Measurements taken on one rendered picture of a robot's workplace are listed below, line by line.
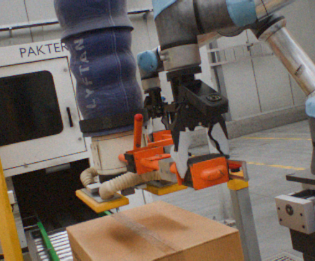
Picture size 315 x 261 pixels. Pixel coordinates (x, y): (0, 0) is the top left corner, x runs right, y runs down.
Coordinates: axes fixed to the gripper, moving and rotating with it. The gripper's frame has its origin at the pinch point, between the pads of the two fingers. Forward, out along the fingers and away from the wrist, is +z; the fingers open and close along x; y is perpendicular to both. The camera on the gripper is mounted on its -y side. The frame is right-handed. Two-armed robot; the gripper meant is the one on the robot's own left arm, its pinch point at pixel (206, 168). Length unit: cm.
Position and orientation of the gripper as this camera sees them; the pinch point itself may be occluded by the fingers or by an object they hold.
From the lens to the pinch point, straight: 85.4
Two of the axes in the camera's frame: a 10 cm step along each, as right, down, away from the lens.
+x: -9.2, 2.0, -3.3
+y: -3.3, -0.1, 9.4
